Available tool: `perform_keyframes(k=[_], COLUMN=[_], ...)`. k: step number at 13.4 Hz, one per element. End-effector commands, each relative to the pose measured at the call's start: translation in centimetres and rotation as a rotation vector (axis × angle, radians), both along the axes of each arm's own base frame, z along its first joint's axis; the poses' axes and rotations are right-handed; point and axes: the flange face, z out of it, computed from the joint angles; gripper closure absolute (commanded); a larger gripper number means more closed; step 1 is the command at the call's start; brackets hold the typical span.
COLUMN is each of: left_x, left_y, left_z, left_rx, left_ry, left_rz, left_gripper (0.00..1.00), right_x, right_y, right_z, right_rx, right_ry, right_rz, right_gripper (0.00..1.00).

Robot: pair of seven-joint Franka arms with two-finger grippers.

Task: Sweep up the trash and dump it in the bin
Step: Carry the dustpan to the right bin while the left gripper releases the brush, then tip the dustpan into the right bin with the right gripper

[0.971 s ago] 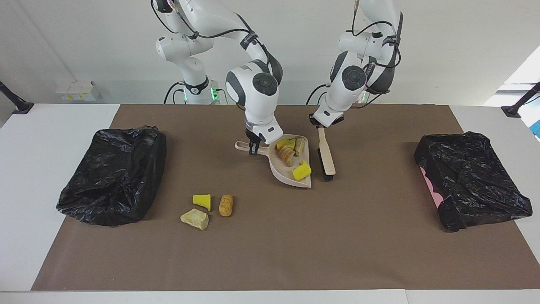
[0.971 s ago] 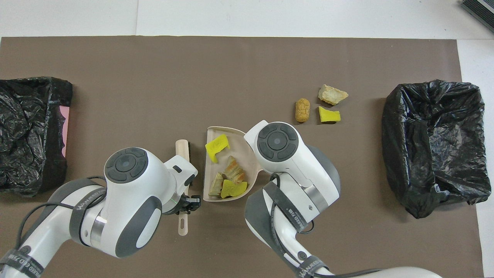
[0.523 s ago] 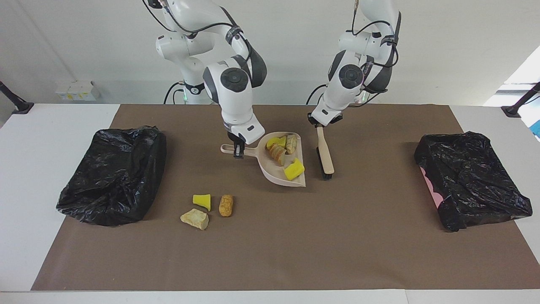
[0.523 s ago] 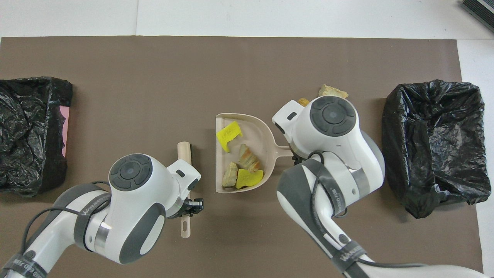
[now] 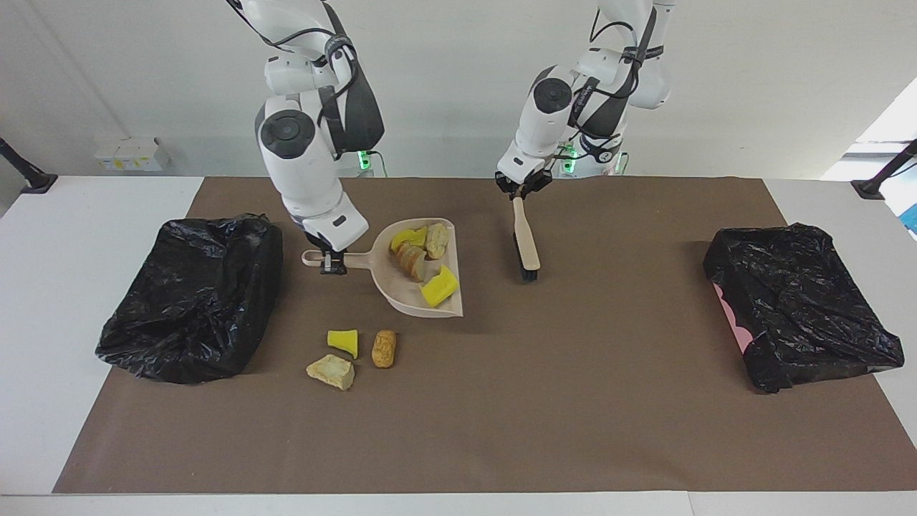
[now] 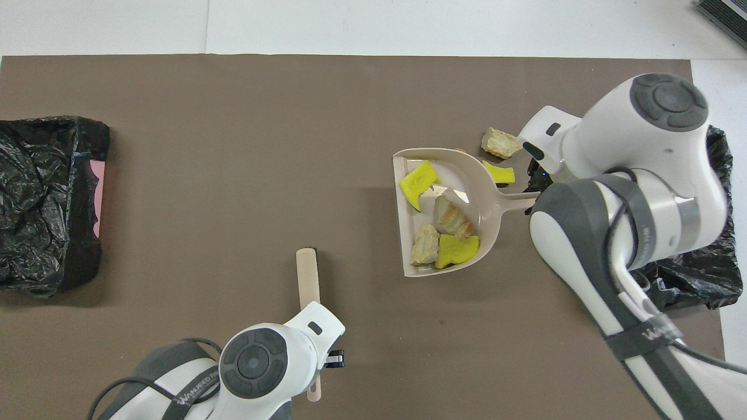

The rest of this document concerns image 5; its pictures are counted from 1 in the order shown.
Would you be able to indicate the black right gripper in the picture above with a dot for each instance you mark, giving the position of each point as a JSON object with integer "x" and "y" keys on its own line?
{"x": 317, "y": 240}

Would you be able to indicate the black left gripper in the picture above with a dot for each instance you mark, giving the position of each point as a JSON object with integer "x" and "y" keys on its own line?
{"x": 523, "y": 185}

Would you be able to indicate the beige brush black bristles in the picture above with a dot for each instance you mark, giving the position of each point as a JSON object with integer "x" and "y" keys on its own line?
{"x": 525, "y": 236}

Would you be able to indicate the beige plastic dustpan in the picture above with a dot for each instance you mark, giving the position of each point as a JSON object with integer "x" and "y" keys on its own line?
{"x": 401, "y": 294}

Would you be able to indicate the yellow green scouring sponge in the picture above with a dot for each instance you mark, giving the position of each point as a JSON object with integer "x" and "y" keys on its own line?
{"x": 407, "y": 238}

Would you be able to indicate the striped bread piece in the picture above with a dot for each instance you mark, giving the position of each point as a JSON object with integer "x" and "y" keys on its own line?
{"x": 412, "y": 263}
{"x": 437, "y": 240}

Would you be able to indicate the small yellow sponge piece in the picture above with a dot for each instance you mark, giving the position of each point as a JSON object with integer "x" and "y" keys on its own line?
{"x": 342, "y": 340}

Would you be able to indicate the brown fried croquette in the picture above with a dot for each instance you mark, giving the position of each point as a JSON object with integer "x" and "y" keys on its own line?
{"x": 384, "y": 350}

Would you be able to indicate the curved yellow sponge piece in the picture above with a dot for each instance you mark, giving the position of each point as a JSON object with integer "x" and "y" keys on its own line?
{"x": 439, "y": 287}

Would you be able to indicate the pale bread chunk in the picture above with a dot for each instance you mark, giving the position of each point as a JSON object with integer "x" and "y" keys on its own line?
{"x": 332, "y": 371}

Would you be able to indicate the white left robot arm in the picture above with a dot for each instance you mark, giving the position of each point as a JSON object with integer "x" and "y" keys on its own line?
{"x": 534, "y": 136}

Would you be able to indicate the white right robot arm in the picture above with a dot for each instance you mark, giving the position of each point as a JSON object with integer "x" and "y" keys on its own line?
{"x": 304, "y": 179}

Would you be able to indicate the black trash bag bin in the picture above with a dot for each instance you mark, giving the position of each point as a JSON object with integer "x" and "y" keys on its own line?
{"x": 193, "y": 301}

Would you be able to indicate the pink plastic bin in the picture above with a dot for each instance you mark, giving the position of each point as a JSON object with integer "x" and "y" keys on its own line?
{"x": 732, "y": 315}

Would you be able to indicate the black trash bag liner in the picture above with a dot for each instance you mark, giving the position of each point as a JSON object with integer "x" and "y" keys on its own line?
{"x": 802, "y": 301}

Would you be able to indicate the brown table mat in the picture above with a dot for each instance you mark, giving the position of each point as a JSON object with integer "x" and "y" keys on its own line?
{"x": 430, "y": 444}

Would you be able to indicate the black clamp stand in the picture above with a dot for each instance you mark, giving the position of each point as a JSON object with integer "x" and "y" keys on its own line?
{"x": 32, "y": 183}
{"x": 870, "y": 188}

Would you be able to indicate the blue object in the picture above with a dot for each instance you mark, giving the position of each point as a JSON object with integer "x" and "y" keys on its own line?
{"x": 912, "y": 218}

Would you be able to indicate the white wall sockets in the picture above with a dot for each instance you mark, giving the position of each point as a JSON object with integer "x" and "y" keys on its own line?
{"x": 132, "y": 154}

